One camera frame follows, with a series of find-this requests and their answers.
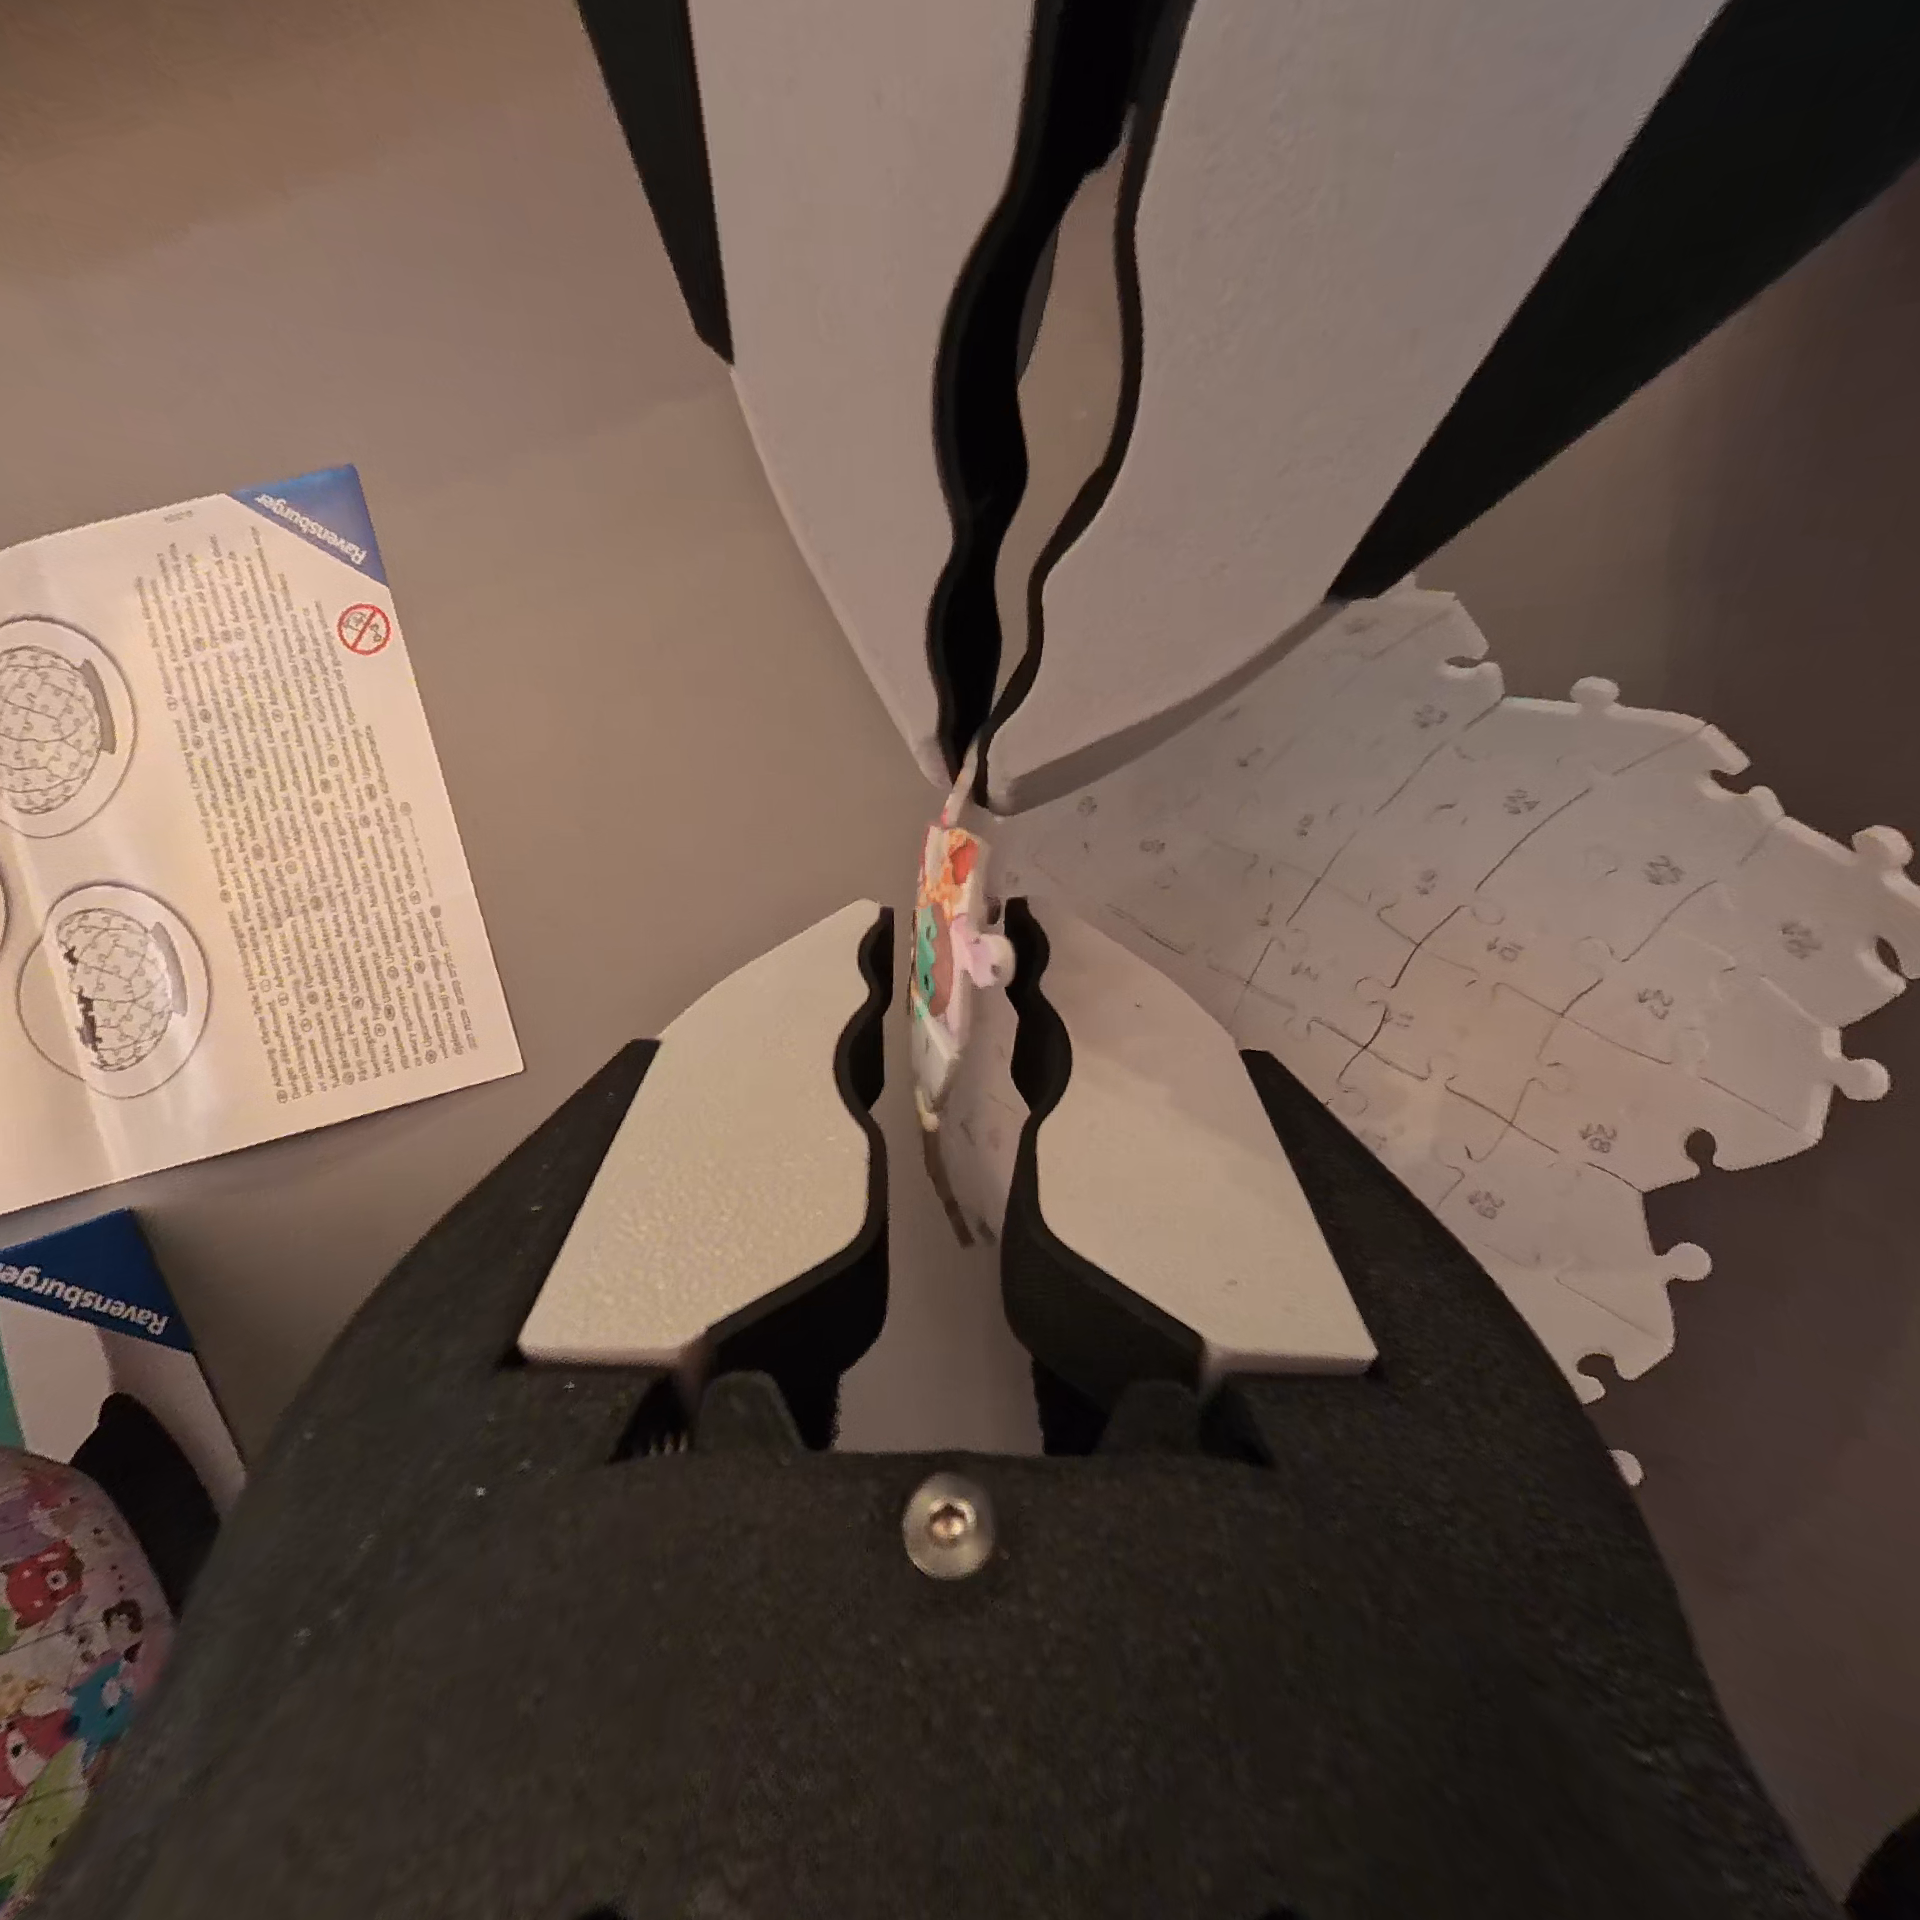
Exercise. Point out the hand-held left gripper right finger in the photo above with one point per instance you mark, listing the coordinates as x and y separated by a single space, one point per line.
1200 1200

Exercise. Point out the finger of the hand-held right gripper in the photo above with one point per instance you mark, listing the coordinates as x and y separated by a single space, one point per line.
839 300
1320 330

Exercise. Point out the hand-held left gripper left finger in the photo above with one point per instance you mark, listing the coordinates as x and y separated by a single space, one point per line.
704 1200

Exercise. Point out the small white puzzle piece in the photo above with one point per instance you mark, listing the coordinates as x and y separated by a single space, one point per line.
944 884

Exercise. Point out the partly built puzzle ball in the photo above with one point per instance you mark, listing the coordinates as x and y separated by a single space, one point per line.
1501 931

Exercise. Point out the colourful puzzle box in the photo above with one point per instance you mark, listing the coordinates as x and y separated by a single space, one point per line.
60 1620

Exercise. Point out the white instruction leaflet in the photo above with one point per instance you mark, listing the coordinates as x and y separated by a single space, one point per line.
300 840

